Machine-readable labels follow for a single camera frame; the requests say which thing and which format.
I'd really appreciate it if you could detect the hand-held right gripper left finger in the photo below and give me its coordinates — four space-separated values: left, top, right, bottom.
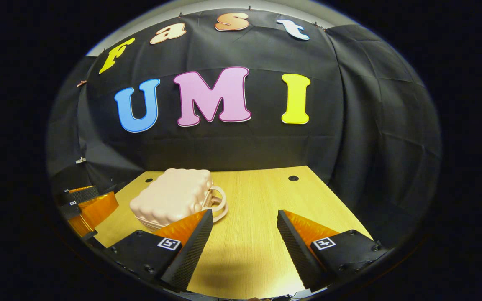
103 209 215 293

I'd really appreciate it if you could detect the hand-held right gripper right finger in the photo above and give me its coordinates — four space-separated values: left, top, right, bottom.
277 209 389 291

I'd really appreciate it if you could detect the pink suitcase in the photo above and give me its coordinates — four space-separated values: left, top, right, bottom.
129 168 229 232

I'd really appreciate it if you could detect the black backdrop cloth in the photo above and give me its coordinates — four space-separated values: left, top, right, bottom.
45 8 441 247

